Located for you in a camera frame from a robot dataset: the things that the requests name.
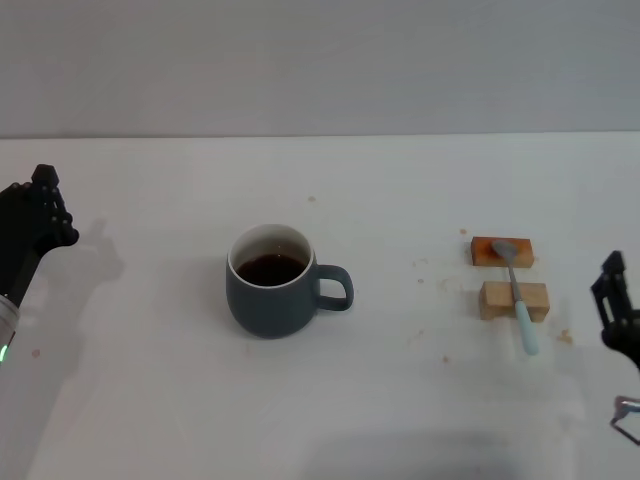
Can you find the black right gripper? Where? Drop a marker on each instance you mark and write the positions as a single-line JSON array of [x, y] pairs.
[[625, 342]]

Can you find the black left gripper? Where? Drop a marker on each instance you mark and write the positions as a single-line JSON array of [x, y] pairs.
[[20, 255]]

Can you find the dark grey coffee mug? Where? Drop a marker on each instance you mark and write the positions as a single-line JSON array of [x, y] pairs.
[[270, 310]]

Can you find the light wooden notched block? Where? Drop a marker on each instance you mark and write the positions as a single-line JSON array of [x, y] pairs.
[[495, 297]]

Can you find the orange stained wooden block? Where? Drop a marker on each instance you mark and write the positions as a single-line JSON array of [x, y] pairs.
[[480, 257]]

